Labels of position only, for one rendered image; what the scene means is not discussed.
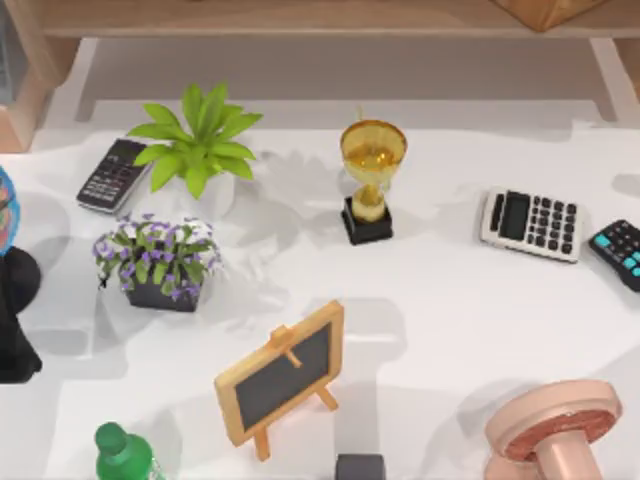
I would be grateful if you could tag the wooden shelf unit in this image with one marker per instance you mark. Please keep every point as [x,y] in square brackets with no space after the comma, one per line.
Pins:
[300,20]

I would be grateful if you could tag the purple flowers in dark pot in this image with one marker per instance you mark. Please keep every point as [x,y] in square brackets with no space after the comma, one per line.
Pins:
[160,260]

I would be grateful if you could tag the black calculator with teal keys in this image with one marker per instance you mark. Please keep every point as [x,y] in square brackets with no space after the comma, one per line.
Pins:
[620,250]

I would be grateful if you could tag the wooden box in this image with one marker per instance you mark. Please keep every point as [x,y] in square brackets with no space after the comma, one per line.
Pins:
[545,12]

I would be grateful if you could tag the white calculator with black keys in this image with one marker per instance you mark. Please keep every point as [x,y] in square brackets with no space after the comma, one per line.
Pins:
[532,222]

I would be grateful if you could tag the dark grey block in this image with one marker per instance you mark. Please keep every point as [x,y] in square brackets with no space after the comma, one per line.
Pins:
[359,467]

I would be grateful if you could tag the wooden framed blackboard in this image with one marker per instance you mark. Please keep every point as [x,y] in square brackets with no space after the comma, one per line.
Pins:
[285,372]

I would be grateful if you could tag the gold trophy on black base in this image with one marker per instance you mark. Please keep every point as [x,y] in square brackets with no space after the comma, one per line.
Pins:
[372,165]

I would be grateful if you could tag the green bottle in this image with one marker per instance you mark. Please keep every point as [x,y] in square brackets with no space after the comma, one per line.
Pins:
[122,452]

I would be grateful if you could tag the green leafy plant white pot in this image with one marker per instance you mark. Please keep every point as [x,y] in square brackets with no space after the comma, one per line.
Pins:
[197,145]

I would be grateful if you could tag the blue globe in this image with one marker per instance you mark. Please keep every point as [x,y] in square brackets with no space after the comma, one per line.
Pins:
[7,210]

